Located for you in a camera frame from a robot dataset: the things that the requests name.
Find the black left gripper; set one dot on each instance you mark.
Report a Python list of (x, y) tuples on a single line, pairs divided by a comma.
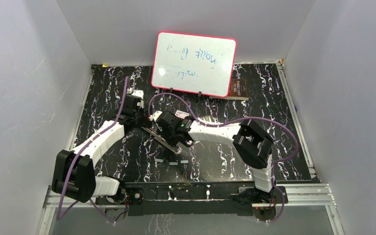
[(144, 122)]

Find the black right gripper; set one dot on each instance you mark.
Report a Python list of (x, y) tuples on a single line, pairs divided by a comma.
[(162, 132)]

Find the red white staple box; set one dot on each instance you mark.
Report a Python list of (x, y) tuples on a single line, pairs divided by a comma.
[(180, 114)]

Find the cardboard staple box tray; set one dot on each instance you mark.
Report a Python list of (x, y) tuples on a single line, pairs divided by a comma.
[(208, 120)]

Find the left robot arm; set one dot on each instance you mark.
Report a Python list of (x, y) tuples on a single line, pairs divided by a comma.
[(74, 170)]

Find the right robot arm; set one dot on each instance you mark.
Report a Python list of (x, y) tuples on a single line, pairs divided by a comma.
[(251, 142)]

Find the pink framed whiteboard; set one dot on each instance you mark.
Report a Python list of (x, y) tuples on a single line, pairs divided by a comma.
[(192, 63)]

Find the brown Three Days book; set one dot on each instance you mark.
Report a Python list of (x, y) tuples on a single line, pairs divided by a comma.
[(238, 90)]

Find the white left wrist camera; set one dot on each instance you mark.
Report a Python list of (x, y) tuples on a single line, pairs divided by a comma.
[(137, 93)]

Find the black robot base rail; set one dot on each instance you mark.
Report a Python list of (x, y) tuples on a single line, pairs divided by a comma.
[(240, 198)]

